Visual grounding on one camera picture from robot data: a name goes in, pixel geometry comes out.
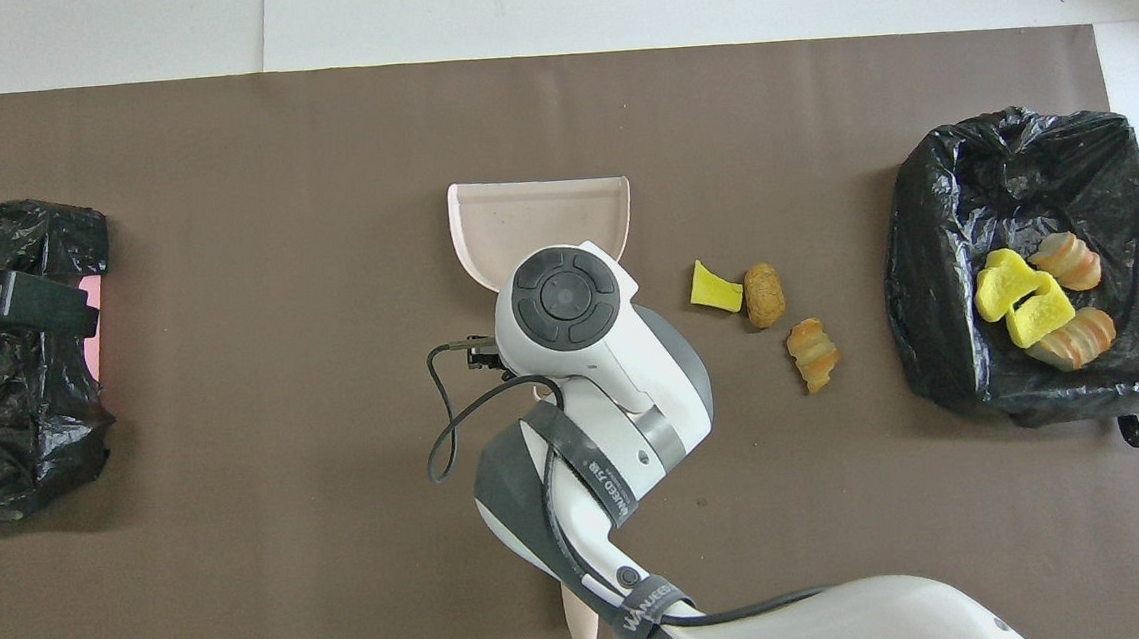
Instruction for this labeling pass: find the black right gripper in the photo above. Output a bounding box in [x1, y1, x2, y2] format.
[463, 333, 506, 375]

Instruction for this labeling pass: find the beige plastic dustpan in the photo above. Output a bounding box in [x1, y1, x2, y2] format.
[446, 171, 646, 408]

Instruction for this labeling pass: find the yellow foam wedge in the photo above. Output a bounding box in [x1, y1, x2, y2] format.
[687, 256, 747, 317]

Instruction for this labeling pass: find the brown round toy bread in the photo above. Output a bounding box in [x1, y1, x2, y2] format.
[741, 260, 790, 331]

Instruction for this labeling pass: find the toy croissant bread piece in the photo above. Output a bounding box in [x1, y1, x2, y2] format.
[1022, 304, 1120, 375]
[1025, 229, 1105, 295]
[784, 316, 845, 396]

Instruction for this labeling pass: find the yellow ridged foam piece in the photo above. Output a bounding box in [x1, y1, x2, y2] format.
[972, 246, 1044, 324]

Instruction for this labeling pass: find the yellow notched foam piece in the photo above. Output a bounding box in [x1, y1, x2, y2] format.
[1002, 269, 1080, 351]

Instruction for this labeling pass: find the black bag lined bin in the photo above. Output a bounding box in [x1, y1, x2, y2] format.
[872, 97, 1139, 466]

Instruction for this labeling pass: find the brown paper table mat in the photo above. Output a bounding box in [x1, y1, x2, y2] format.
[0, 12, 1139, 639]

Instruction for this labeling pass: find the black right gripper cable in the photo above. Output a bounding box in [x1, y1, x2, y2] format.
[419, 315, 857, 639]

